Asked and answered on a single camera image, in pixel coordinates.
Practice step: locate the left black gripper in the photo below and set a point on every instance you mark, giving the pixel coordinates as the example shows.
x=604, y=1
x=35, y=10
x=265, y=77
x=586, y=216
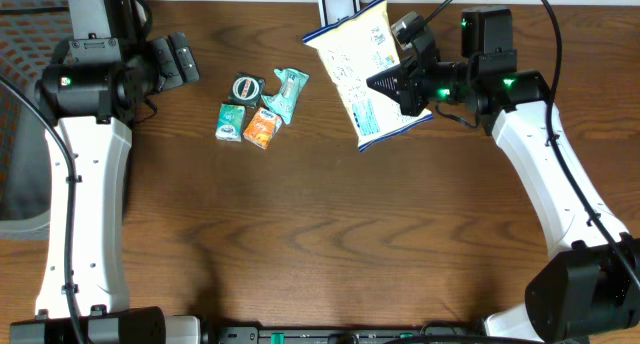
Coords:
x=163, y=52

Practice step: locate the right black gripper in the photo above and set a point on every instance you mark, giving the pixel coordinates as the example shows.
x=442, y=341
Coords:
x=405, y=90

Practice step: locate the yellow wet wipes pack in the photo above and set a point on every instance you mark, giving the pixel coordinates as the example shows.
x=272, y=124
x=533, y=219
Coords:
x=352, y=50

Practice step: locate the teal snack packet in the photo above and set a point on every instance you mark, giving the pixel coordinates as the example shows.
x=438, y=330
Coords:
x=284, y=102

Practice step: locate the orange small snack box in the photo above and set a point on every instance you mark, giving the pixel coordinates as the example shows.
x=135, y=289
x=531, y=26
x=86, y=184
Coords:
x=262, y=128

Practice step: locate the dark green round-label packet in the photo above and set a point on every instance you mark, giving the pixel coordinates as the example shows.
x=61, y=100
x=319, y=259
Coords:
x=246, y=90

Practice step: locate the teal white small box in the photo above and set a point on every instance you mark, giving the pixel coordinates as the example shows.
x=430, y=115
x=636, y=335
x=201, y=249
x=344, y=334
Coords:
x=230, y=123

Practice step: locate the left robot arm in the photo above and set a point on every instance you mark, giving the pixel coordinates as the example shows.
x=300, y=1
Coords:
x=86, y=99

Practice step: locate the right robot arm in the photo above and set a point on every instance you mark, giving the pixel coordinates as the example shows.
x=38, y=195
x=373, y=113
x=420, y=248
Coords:
x=590, y=285

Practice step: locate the white barcode scanner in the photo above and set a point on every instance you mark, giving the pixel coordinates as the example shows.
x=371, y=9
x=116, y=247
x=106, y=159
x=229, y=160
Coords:
x=332, y=11

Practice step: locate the dark grey plastic basket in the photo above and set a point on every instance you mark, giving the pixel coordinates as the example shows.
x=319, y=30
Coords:
x=30, y=30

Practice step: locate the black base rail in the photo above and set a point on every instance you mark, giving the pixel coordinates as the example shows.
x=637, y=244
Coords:
x=325, y=335

